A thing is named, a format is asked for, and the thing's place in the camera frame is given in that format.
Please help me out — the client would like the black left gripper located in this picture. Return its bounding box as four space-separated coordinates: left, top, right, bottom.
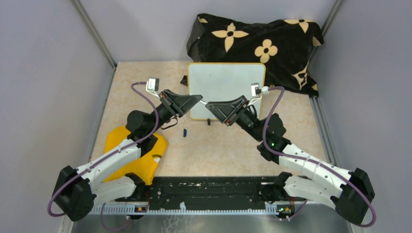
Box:
148 89 203 134

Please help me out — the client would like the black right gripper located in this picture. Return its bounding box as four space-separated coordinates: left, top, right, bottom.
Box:
206 95 265 142

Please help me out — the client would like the white whiteboard yellow frame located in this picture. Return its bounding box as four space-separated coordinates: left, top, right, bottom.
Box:
187 62 266 120

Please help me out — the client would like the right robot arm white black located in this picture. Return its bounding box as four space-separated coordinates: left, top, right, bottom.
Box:
206 96 377 228

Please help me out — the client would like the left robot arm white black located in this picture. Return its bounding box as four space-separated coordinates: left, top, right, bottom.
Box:
48 89 203 221

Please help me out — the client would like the yellow cloth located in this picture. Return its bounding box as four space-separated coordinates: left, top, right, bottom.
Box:
104 126 168 185

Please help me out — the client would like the black floral pillow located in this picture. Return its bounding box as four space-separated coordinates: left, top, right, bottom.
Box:
186 13 324 97

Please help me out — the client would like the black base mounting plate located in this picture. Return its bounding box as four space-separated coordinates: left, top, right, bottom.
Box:
114 175 307 212

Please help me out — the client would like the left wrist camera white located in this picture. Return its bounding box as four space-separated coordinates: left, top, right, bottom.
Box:
146 78 160 93

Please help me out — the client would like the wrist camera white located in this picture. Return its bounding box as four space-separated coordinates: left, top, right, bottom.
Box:
146 78 160 93
248 83 269 106

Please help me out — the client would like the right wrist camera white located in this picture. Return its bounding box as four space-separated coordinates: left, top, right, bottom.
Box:
248 83 269 106

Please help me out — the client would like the aluminium front rail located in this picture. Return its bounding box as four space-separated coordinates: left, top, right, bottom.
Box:
89 202 293 217

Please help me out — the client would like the left aluminium frame post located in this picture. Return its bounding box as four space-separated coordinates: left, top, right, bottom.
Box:
70 0 117 69

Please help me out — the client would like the aluminium frame post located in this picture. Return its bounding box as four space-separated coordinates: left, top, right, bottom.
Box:
309 0 345 62
70 0 117 69

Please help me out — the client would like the right aluminium frame post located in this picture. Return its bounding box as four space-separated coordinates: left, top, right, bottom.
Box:
309 0 345 62

